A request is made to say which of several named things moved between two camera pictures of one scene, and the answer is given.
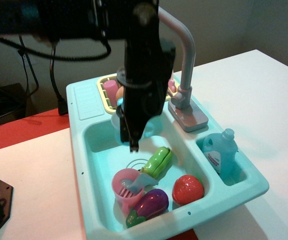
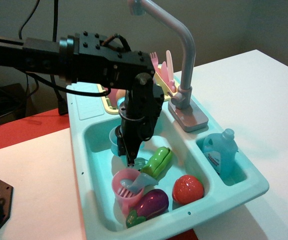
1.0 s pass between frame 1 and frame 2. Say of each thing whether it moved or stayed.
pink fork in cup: stayed
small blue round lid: stayed
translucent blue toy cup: moved
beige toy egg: stayed
